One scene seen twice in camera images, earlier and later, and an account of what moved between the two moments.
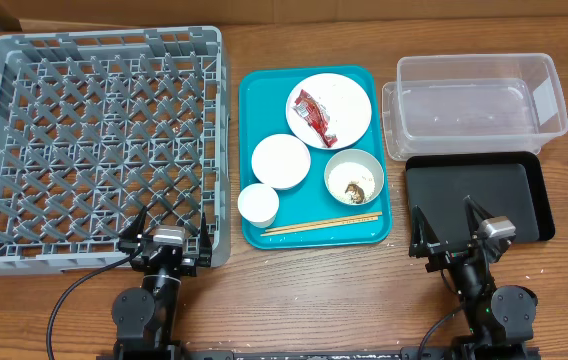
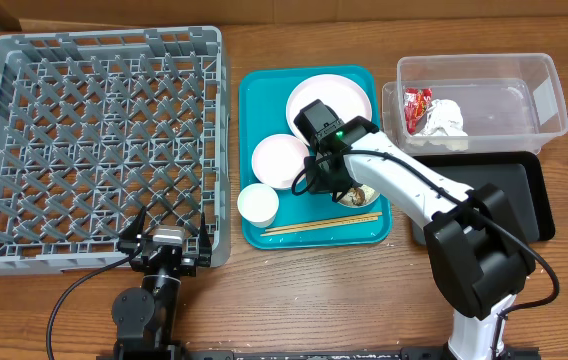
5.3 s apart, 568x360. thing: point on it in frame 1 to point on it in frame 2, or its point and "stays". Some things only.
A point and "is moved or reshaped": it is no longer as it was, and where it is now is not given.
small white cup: x=258 y=204 stays
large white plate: x=349 y=108 stays
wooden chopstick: x=318 y=226 stays
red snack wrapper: x=315 y=115 is moved or reshaped
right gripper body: x=448 y=256 to x=321 y=182
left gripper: x=130 y=241 stays
